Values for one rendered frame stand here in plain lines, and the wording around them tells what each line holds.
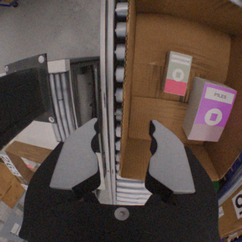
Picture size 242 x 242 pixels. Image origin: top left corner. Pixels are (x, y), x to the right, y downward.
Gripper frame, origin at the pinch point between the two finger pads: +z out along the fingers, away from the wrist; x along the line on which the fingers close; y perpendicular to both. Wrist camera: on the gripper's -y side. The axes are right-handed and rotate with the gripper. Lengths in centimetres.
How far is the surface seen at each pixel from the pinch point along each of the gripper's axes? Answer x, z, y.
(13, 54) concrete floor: -140, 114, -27
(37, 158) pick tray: -39, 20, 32
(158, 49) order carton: 8.1, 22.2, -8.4
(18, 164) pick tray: -67, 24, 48
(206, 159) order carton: 26.9, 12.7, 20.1
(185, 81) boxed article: 14.2, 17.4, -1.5
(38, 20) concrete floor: -91, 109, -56
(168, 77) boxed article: 9.9, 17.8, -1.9
